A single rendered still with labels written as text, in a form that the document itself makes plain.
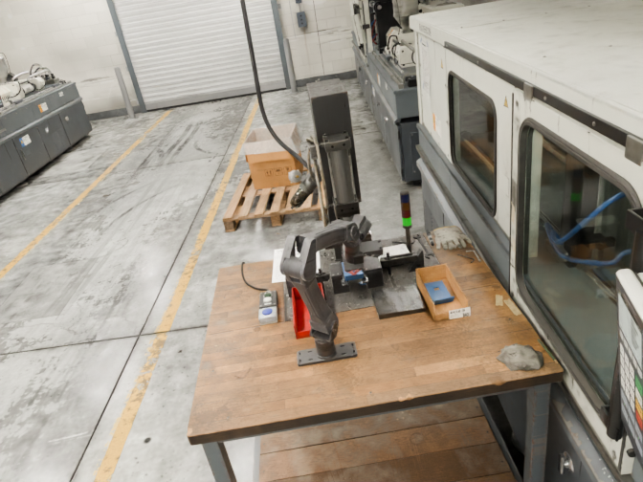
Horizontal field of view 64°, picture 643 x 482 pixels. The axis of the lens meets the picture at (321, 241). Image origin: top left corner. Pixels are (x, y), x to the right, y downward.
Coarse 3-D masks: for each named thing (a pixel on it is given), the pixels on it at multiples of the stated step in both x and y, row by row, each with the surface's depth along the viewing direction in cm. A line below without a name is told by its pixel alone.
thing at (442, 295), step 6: (432, 282) 197; (438, 282) 197; (432, 288) 194; (444, 288) 193; (432, 294) 191; (438, 294) 190; (444, 294) 190; (432, 300) 187; (438, 300) 183; (444, 300) 184; (450, 300) 185
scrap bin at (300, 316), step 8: (296, 288) 200; (320, 288) 201; (296, 296) 202; (296, 304) 199; (304, 304) 198; (296, 312) 195; (304, 312) 194; (296, 320) 188; (304, 320) 189; (296, 328) 182; (304, 328) 185; (296, 336) 180; (304, 336) 180
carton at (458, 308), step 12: (444, 264) 196; (420, 276) 191; (432, 276) 198; (444, 276) 199; (420, 288) 193; (456, 288) 185; (456, 300) 185; (432, 312) 177; (444, 312) 181; (456, 312) 176; (468, 312) 177
